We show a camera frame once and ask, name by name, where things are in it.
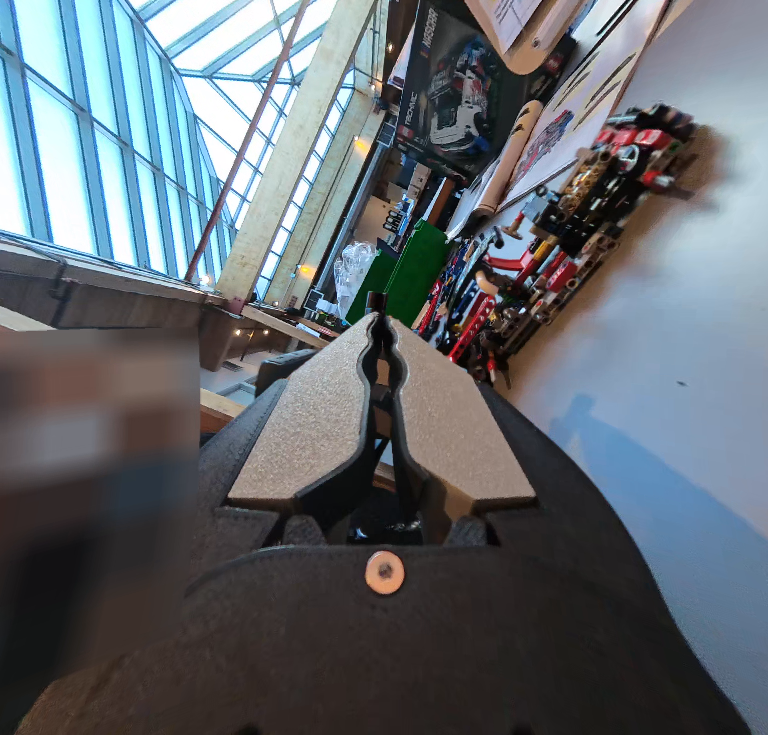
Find toy brick car front chassis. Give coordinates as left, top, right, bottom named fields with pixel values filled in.
left=522, top=102, right=702, bottom=268

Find pile of loose toy pieces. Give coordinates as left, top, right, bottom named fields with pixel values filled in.
left=417, top=231, right=511, bottom=385

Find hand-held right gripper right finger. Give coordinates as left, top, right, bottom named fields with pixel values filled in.
left=386, top=318, right=538, bottom=546

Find grey desk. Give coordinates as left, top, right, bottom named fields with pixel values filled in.
left=414, top=0, right=768, bottom=735

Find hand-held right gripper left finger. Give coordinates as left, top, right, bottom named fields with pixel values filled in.
left=227, top=312, right=381, bottom=529

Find open instruction booklet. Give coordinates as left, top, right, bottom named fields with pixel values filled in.
left=447, top=39, right=658, bottom=241

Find black toy set box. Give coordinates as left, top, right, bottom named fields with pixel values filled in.
left=393, top=0, right=577, bottom=178

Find clear plastic bags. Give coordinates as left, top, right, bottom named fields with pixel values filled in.
left=333, top=240, right=380, bottom=322

